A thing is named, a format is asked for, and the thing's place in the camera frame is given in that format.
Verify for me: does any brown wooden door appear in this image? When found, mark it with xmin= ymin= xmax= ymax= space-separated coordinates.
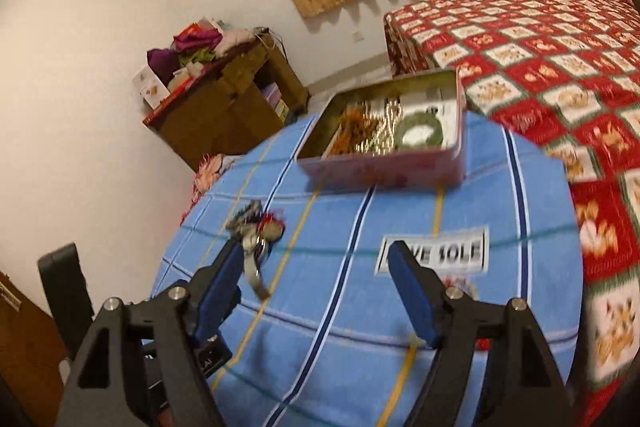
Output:
xmin=0 ymin=272 xmax=68 ymax=427

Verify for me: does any red tassel keychain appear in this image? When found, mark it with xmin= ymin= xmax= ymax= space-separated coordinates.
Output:
xmin=225 ymin=199 xmax=287 ymax=300

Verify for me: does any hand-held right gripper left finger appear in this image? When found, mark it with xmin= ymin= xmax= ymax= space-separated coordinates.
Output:
xmin=55 ymin=239 xmax=246 ymax=427

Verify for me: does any brown wooden desk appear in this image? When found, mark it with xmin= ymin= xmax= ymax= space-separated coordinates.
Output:
xmin=142 ymin=34 xmax=311 ymax=172

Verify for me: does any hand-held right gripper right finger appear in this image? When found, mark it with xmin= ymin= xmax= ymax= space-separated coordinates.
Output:
xmin=387 ymin=239 xmax=573 ymax=427

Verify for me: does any pink and red clothes heap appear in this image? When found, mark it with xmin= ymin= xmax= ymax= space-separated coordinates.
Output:
xmin=180 ymin=154 xmax=237 ymax=223

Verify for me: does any orange bead bracelet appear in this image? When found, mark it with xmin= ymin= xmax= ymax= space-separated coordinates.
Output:
xmin=325 ymin=104 xmax=381 ymax=158

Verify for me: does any gold chain necklace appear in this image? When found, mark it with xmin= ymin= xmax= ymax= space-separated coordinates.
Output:
xmin=357 ymin=99 xmax=406 ymax=155

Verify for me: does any pile of clothes on desk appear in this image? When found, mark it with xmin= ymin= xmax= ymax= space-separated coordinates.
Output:
xmin=147 ymin=19 xmax=261 ymax=82

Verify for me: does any pink box in desk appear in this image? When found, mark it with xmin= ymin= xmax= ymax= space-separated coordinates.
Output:
xmin=262 ymin=82 xmax=291 ymax=118

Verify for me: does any white card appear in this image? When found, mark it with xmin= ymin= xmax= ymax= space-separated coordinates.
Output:
xmin=400 ymin=87 xmax=458 ymax=148

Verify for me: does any pink tin box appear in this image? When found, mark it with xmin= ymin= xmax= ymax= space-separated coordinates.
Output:
xmin=295 ymin=67 xmax=467 ymax=194

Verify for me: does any blue plaid cloth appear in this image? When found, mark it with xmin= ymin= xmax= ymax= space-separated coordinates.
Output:
xmin=150 ymin=112 xmax=586 ymax=427

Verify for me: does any flat red box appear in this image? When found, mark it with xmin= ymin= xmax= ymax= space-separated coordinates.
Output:
xmin=142 ymin=72 xmax=203 ymax=128

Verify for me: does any bed with red patterned sheet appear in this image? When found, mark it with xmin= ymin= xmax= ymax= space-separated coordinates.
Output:
xmin=382 ymin=0 xmax=640 ymax=408

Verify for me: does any white printed box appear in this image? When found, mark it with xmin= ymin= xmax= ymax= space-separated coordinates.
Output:
xmin=132 ymin=64 xmax=171 ymax=110

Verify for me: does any green bead bracelet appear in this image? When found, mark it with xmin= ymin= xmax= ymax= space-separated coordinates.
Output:
xmin=395 ymin=112 xmax=446 ymax=150

